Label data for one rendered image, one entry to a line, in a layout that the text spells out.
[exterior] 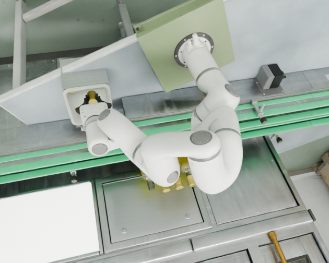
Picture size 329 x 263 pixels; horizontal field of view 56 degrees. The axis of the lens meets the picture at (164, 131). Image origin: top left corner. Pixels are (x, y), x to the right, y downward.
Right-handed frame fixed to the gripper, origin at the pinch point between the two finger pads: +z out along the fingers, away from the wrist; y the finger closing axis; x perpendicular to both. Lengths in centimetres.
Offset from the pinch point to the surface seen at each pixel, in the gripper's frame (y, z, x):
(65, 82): -8.6, 2.4, 7.6
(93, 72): 2.2, 5.8, 8.6
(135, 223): 9, -27, -48
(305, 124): 102, -3, -31
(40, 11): -18, 63, 14
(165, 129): 27.4, -7.1, -15.1
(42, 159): -24.6, -2.4, -24.6
